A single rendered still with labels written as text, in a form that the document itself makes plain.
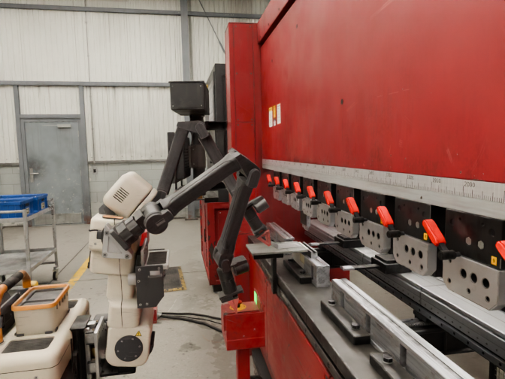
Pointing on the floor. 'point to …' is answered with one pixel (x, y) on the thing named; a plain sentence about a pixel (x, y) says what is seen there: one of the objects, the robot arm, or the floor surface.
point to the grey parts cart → (13, 258)
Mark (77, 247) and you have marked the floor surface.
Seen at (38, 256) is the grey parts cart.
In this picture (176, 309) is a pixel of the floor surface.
